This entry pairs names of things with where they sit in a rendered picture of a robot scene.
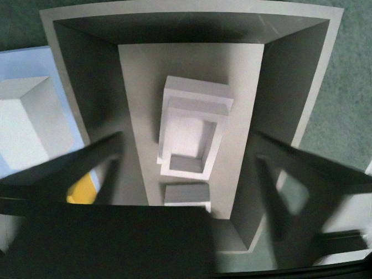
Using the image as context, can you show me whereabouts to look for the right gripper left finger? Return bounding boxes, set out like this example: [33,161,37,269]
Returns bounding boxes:
[0,131,122,205]

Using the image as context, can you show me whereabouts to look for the yellow block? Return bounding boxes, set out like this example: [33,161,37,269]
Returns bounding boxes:
[65,171,95,204]

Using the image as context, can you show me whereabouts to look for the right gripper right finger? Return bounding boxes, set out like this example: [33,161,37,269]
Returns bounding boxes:
[254,131,372,270]

